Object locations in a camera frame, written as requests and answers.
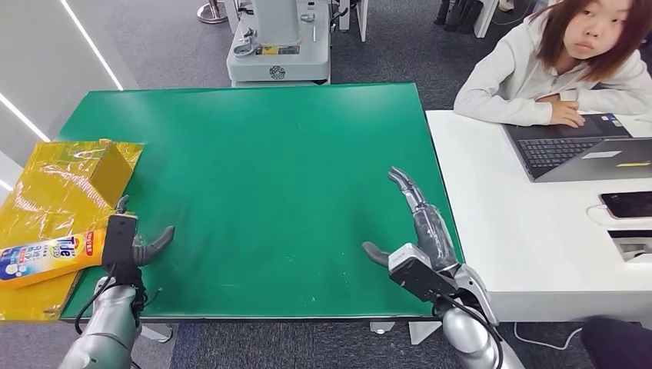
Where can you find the grey laptop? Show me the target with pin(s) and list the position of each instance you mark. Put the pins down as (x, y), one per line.
(565, 150)

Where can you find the white wall light strip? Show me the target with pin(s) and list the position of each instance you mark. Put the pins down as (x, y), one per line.
(91, 46)

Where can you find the white machine stand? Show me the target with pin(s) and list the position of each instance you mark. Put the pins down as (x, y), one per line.
(288, 58)

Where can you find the yellow film wrapped box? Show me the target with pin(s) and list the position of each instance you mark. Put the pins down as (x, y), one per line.
(56, 188)

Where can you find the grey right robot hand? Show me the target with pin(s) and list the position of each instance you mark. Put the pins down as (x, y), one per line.
(435, 239)

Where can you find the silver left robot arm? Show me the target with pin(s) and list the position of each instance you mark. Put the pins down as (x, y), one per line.
(104, 326)

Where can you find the white desk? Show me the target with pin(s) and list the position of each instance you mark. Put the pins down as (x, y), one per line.
(509, 229)

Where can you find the white box device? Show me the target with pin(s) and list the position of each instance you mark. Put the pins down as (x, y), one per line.
(634, 248)

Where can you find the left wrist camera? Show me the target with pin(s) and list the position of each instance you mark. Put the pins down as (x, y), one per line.
(119, 244)

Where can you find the person's hand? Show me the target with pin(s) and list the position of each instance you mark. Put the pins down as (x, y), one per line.
(566, 114)

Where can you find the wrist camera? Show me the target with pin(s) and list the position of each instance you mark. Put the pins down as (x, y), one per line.
(415, 275)
(119, 244)

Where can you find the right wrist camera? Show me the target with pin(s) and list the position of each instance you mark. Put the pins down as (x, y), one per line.
(415, 275)

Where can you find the person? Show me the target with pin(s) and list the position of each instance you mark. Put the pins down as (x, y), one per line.
(514, 74)

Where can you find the chrome stanchion base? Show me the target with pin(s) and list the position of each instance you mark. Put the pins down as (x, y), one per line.
(211, 12)

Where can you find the small metal table foot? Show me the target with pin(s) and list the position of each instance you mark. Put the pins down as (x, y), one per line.
(382, 328)

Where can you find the dark seat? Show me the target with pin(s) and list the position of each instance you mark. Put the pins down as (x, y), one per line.
(619, 346)

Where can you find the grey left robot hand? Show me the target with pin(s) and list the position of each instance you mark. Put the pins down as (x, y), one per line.
(153, 248)

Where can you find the large metal table foot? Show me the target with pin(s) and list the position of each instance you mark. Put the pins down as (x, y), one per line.
(423, 332)

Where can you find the orange detergent bottle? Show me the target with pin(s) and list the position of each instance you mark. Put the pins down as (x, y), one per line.
(46, 257)

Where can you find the green table mat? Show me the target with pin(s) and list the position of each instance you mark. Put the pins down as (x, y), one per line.
(265, 203)

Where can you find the long metal table foot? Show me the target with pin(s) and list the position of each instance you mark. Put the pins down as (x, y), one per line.
(158, 333)

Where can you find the black smartphone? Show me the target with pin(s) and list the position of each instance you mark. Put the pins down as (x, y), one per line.
(631, 205)

